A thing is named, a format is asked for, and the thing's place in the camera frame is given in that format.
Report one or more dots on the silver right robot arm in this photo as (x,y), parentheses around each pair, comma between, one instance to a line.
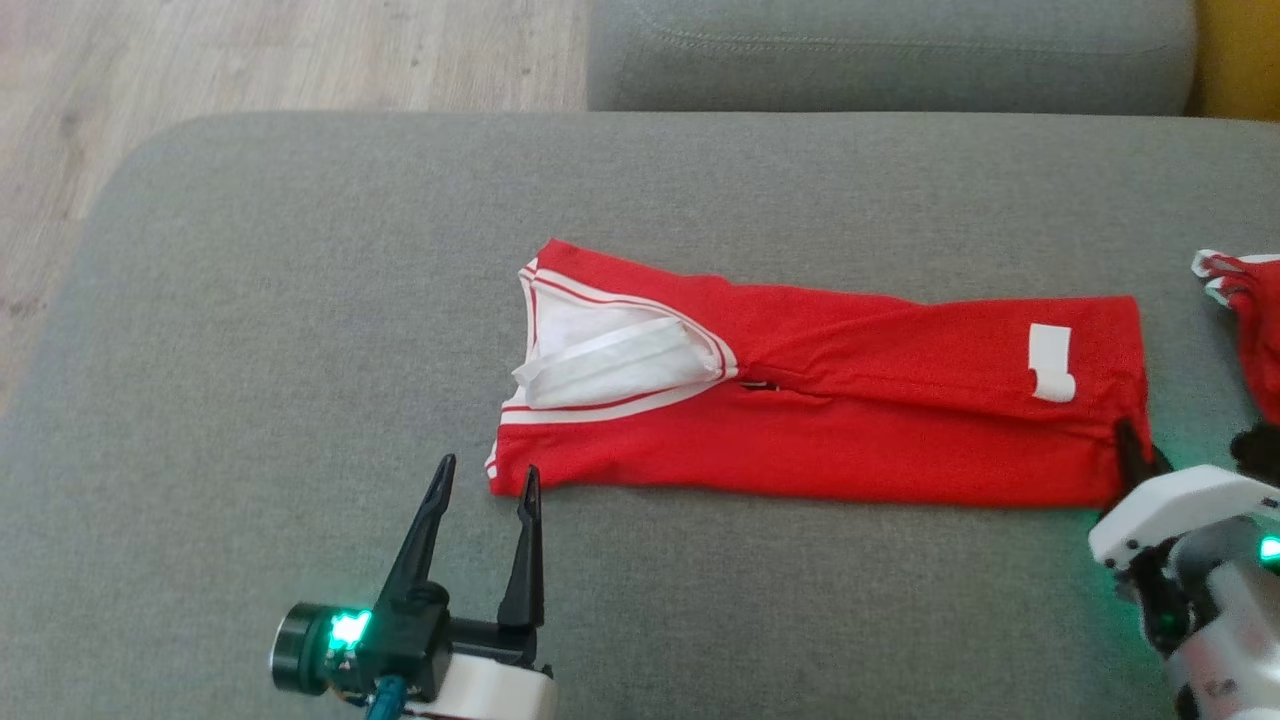
(1230,630)

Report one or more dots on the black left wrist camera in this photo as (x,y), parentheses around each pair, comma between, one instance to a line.
(400,640)

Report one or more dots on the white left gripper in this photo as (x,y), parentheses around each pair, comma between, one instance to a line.
(500,685)

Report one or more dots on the grey sofa seat cushion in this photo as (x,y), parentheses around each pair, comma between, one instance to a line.
(300,350)

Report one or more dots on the yellow pillow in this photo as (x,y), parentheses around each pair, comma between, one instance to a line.
(1240,60)

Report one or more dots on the red garment with white stripes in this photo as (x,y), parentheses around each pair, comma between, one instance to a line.
(850,400)

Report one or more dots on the crumpled red white garment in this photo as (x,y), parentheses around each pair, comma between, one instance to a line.
(1260,330)

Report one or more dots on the grey sofa back cushion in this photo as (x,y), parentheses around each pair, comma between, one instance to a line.
(900,55)

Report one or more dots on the blue left camera plug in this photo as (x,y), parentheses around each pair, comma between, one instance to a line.
(385,700)

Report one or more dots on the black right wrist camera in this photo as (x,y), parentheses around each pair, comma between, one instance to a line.
(1258,452)

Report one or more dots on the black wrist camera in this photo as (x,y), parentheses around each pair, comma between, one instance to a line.
(400,640)
(1258,452)

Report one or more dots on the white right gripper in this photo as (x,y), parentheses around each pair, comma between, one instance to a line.
(1170,505)

